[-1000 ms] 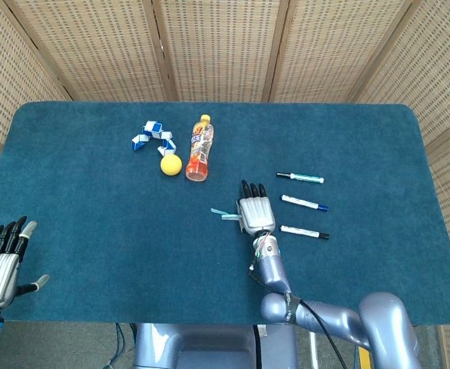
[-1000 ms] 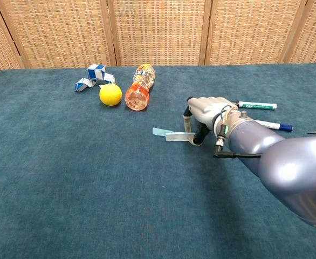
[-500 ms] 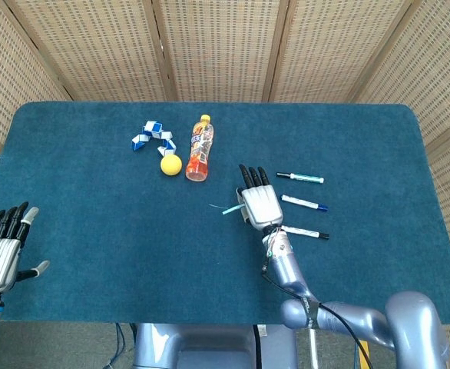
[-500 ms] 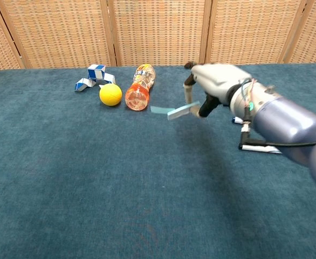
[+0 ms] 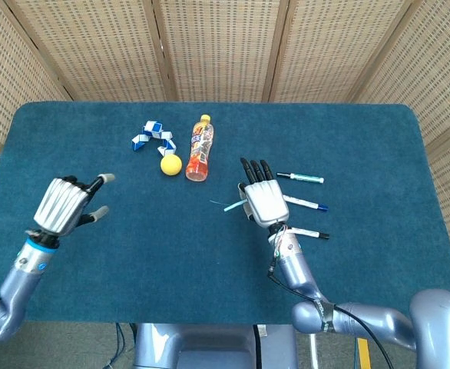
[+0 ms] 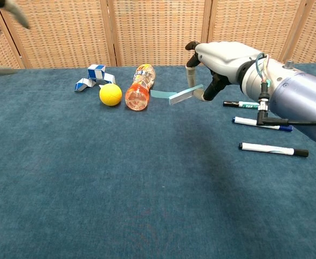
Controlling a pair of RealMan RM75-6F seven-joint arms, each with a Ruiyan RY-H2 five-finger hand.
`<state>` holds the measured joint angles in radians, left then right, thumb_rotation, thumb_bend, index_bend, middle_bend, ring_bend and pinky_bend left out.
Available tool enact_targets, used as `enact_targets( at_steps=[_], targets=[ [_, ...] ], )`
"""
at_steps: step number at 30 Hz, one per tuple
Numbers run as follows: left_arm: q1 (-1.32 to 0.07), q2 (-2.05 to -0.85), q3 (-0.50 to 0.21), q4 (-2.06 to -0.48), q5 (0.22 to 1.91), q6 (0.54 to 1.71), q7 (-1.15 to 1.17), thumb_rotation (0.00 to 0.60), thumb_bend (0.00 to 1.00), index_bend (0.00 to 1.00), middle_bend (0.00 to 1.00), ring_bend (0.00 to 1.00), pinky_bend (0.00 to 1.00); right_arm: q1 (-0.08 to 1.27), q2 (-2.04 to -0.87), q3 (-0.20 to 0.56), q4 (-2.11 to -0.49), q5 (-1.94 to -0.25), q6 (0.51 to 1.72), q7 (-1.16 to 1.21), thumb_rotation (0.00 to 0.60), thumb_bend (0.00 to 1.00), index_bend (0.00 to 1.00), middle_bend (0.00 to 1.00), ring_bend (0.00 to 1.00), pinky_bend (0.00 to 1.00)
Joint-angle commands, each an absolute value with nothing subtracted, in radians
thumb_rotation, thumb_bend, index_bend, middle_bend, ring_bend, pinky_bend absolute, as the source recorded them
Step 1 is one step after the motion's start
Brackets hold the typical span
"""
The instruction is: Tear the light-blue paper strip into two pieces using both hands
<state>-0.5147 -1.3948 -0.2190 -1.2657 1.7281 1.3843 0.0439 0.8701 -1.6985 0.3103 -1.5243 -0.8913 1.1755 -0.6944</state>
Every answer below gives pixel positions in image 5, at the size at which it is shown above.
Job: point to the white marker black cap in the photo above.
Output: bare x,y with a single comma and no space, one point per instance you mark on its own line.
311,233

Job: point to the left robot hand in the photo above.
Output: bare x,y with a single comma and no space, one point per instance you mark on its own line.
65,205

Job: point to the grey robot torso base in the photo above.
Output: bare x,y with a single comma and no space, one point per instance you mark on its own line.
209,346

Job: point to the marker with teal label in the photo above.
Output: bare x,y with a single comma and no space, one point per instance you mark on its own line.
300,177

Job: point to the blue white snake puzzle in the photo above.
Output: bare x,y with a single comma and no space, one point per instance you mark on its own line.
152,136

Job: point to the white marker blue cap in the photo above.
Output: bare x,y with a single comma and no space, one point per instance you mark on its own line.
309,204

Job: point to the yellow ball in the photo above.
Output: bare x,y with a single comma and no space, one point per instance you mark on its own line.
171,165

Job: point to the woven bamboo folding screen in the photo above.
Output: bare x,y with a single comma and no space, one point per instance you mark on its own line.
225,50

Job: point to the blue table mat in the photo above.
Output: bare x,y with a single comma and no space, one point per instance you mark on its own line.
152,261

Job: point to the orange drink bottle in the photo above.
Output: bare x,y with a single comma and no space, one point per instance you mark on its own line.
200,150

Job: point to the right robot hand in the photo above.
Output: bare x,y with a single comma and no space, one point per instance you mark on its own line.
265,200

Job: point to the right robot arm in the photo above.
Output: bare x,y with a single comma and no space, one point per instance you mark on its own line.
348,303

